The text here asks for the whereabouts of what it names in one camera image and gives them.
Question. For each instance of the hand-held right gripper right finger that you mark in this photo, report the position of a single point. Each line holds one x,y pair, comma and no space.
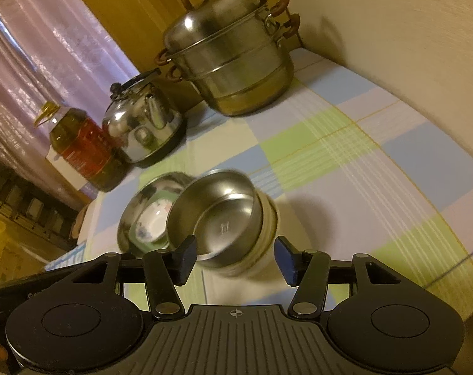
285,259

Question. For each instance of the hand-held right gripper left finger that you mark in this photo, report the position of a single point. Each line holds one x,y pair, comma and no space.
186,259

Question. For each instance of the cream ribbed bowl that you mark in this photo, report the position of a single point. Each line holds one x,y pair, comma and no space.
256,261

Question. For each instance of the small floral dish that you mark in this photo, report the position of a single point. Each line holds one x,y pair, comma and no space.
152,222

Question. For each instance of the small stainless steel bowl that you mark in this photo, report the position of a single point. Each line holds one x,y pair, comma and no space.
220,218

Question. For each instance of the oval stainless steel plate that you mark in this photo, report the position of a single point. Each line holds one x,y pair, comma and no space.
150,195

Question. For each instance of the blue grid cloth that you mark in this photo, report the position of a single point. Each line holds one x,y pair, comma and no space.
66,258

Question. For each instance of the black metal rack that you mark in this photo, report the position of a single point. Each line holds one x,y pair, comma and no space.
29,207

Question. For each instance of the checkered tablecloth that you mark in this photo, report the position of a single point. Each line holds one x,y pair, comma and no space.
357,164

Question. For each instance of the white chair back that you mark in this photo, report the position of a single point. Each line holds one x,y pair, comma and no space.
66,174

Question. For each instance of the stainless steel kettle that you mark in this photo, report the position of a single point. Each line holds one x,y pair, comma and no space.
142,125

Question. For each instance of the cooking oil bottle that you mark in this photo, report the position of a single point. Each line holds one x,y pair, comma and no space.
84,148

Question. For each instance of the stainless steel steamer pot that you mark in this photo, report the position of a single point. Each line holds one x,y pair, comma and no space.
228,58

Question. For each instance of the sheer pink curtain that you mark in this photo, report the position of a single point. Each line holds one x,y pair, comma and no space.
45,47

